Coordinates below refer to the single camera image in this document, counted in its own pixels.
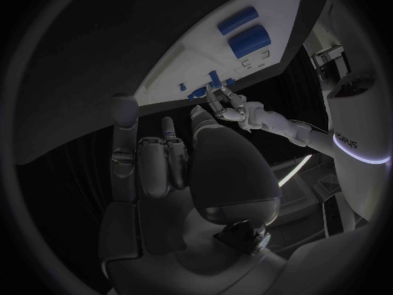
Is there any fat blue cylinder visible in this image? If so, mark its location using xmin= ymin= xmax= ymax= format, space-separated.
xmin=227 ymin=24 xmax=272 ymax=60

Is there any grey workshop machine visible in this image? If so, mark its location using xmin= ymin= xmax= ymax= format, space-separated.
xmin=309 ymin=44 xmax=352 ymax=85

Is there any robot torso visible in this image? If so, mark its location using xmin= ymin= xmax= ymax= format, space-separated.
xmin=318 ymin=70 xmax=393 ymax=224

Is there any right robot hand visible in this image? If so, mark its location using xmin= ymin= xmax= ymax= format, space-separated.
xmin=98 ymin=92 xmax=290 ymax=295

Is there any white task board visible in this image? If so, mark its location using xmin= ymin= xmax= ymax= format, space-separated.
xmin=133 ymin=0 xmax=305 ymax=108

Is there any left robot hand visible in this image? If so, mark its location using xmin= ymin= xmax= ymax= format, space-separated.
xmin=204 ymin=83 xmax=248 ymax=124

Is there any long blue cylinder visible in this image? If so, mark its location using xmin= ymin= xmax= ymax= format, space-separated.
xmin=216 ymin=5 xmax=260 ymax=37

